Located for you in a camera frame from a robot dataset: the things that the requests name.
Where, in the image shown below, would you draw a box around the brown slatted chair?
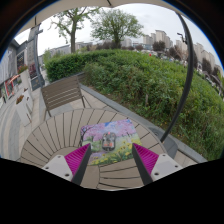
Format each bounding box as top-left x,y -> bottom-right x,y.
40,75 -> 93,121

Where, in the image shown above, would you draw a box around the beige umbrella canopy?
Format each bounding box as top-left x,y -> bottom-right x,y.
16,0 -> 183,34

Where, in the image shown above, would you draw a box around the floral print mouse pad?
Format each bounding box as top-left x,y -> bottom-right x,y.
79,118 -> 142,167

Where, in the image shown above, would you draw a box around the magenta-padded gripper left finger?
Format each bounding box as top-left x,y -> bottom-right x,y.
40,143 -> 92,186

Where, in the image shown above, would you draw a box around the grey sign pillar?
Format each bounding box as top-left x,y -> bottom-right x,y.
26,24 -> 46,92

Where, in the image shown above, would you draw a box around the curved black umbrella pole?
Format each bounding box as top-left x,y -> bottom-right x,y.
159,12 -> 195,144

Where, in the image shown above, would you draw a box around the green hedge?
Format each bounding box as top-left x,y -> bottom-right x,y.
44,49 -> 224,162

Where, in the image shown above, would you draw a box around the white planter with flowers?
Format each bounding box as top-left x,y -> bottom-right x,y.
18,64 -> 33,92
14,94 -> 33,127

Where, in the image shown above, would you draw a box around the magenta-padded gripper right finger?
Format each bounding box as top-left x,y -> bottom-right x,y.
131,142 -> 184,187

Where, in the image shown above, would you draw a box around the round leafy tree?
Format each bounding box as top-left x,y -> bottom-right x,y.
90,9 -> 145,51

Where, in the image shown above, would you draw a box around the grey umbrella pole base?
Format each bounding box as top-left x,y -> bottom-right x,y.
146,125 -> 180,160

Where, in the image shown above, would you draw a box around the tall thin-crowned tree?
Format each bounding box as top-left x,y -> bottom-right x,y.
49,6 -> 101,55

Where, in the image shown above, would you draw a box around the distant apartment buildings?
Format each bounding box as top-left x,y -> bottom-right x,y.
121,29 -> 224,78

